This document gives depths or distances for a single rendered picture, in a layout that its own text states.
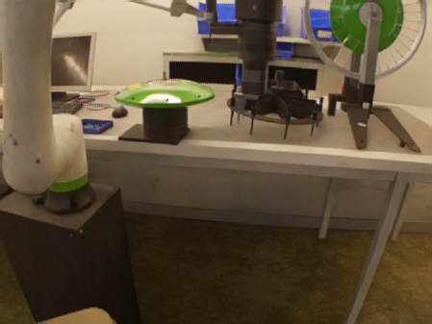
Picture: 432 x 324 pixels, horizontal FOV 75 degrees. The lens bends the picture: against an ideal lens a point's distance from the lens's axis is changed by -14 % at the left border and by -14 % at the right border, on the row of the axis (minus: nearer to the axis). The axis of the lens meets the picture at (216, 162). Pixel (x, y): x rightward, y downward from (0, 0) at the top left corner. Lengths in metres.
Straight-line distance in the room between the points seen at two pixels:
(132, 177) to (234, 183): 0.69
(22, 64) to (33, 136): 0.14
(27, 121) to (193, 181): 1.59
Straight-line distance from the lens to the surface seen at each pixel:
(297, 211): 2.21
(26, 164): 0.70
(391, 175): 1.16
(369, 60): 1.28
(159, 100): 0.88
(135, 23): 1.99
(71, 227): 0.85
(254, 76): 0.62
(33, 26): 0.64
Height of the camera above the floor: 1.26
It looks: 24 degrees down
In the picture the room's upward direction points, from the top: 2 degrees clockwise
